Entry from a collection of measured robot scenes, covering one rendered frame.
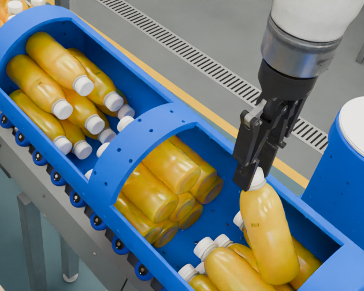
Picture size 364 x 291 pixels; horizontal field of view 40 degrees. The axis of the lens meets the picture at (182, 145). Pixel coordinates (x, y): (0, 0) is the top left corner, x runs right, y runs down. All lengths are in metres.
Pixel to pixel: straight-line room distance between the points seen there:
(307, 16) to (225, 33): 2.94
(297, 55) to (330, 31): 0.05
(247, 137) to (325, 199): 0.79
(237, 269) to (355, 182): 0.58
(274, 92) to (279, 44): 0.07
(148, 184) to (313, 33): 0.48
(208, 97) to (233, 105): 0.15
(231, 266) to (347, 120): 0.64
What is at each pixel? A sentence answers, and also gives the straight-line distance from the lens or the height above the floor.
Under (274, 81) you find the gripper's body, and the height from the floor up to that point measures 1.48.
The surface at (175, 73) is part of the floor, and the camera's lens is 3.06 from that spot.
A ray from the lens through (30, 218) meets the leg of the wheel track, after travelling 1.62.
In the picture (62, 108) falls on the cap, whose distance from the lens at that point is 1.10.
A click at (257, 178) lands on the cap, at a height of 1.28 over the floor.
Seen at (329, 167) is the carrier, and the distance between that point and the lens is 1.40.
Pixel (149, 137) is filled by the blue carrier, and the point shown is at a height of 1.23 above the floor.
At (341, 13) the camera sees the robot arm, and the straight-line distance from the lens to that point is 0.58.
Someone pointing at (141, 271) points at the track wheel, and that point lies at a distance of 1.04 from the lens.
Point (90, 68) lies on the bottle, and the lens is 1.17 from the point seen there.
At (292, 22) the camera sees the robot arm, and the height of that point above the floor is 1.58.
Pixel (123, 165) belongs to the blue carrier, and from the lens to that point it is 0.89.
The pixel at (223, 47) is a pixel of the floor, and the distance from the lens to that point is 3.36.
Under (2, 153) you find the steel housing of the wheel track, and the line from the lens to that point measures 1.37.
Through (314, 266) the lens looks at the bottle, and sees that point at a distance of 0.92.
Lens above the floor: 1.86
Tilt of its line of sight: 45 degrees down
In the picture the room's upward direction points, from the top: 12 degrees clockwise
